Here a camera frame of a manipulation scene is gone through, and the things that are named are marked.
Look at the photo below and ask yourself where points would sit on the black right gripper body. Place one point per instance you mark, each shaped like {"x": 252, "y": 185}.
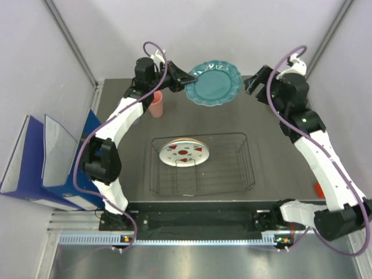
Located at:
{"x": 274, "y": 87}

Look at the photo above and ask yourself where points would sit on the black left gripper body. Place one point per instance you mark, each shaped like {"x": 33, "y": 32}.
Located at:
{"x": 171, "y": 81}

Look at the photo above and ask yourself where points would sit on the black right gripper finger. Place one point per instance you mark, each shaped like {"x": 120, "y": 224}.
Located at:
{"x": 260, "y": 77}
{"x": 251, "y": 86}

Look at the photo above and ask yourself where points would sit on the pink plastic cup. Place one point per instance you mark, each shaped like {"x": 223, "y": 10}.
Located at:
{"x": 156, "y": 107}

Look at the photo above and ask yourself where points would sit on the teal scalloped plate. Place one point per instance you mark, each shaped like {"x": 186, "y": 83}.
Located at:
{"x": 217, "y": 82}

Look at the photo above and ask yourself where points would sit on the white patterned plate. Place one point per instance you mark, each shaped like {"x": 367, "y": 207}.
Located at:
{"x": 184, "y": 154}

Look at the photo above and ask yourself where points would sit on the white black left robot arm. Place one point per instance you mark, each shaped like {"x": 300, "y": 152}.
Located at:
{"x": 100, "y": 159}

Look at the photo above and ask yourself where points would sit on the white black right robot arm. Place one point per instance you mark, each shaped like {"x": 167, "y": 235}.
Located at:
{"x": 347, "y": 209}

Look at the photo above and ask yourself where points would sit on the beige plate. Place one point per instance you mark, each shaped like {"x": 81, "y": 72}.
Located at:
{"x": 195, "y": 141}

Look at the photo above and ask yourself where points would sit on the red plastic block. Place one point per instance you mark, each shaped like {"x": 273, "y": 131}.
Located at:
{"x": 319, "y": 191}

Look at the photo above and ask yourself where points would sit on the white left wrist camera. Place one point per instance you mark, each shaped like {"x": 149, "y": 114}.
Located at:
{"x": 158, "y": 58}

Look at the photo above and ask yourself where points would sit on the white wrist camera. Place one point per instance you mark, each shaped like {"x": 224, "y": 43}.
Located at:
{"x": 295, "y": 65}
{"x": 158, "y": 58}

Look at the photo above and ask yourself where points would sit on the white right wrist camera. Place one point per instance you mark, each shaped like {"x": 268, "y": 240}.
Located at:
{"x": 295, "y": 65}

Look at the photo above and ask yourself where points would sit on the black wire dish rack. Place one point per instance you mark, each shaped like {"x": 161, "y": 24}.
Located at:
{"x": 227, "y": 170}

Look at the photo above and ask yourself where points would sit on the blue ring binder middle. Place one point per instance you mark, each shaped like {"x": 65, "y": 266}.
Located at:
{"x": 59, "y": 152}

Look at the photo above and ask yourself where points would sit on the blue ring binder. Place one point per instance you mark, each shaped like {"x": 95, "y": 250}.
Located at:
{"x": 22, "y": 178}
{"x": 59, "y": 152}

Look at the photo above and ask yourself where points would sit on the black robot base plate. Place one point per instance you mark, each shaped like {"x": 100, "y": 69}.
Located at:
{"x": 153, "y": 217}

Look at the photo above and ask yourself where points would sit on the grey slotted cable duct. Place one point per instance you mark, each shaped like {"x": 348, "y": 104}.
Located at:
{"x": 124, "y": 239}

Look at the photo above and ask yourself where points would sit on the blue ring binder left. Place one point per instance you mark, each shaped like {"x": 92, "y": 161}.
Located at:
{"x": 22, "y": 178}

